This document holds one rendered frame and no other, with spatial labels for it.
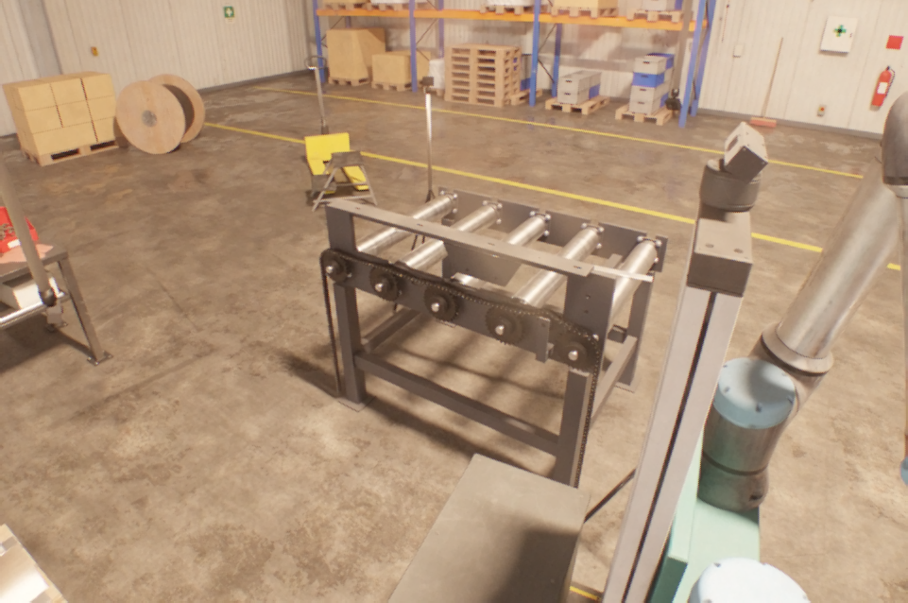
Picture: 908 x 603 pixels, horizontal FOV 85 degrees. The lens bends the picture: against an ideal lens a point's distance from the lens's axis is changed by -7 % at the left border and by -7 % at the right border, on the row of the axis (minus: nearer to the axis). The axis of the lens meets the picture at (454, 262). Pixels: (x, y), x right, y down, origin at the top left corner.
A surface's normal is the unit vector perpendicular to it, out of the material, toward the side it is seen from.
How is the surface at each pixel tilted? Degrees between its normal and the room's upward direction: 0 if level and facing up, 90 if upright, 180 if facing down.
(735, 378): 5
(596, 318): 90
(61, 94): 90
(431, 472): 0
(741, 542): 0
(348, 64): 90
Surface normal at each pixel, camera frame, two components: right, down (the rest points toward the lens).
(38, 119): 0.80, 0.28
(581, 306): -0.54, 0.39
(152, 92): -0.07, 0.47
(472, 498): 0.00, -0.88
